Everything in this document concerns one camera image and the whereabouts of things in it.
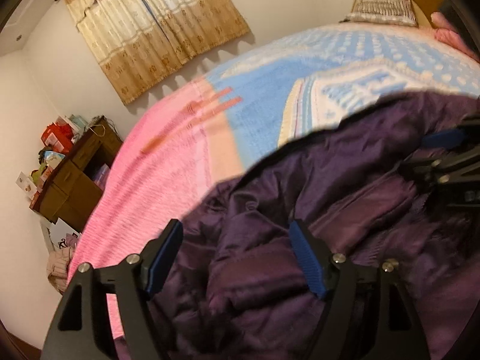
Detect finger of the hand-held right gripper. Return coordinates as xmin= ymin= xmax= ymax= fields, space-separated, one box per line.
xmin=422 ymin=114 xmax=480 ymax=151
xmin=401 ymin=157 xmax=480 ymax=186

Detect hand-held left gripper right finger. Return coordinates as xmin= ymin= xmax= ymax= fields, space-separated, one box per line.
xmin=289 ymin=219 xmax=432 ymax=360

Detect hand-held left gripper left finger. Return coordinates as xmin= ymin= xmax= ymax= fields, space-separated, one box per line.
xmin=41 ymin=219 xmax=184 ymax=360

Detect purple quilted jacket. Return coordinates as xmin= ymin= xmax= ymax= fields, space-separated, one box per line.
xmin=116 ymin=90 xmax=480 ymax=360

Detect pile of beige clothes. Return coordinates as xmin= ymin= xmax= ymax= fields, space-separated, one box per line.
xmin=46 ymin=232 xmax=81 ymax=293

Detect pink and blue bed blanket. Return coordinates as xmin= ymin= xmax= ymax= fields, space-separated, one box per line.
xmin=67 ymin=22 xmax=480 ymax=342

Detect stacked pastel boxes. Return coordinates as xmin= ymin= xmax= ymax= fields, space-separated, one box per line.
xmin=92 ymin=163 xmax=111 ymax=188

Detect folded pink quilt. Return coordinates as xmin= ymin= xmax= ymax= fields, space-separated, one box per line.
xmin=430 ymin=11 xmax=480 ymax=61

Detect white bag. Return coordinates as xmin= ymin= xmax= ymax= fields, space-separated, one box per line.
xmin=39 ymin=219 xmax=81 ymax=250

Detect brown wooden desk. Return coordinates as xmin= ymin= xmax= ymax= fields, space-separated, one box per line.
xmin=30 ymin=122 xmax=124 ymax=233

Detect grey patterned pillow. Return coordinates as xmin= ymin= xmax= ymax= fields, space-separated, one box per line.
xmin=345 ymin=0 xmax=419 ymax=27

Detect white printed card box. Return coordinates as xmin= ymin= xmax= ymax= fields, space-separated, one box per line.
xmin=16 ymin=172 xmax=38 ymax=201

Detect red gift box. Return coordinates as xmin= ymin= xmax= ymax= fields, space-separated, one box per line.
xmin=40 ymin=122 xmax=74 ymax=154

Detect beige patterned window curtain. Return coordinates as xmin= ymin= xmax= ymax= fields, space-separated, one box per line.
xmin=60 ymin=0 xmax=251 ymax=106

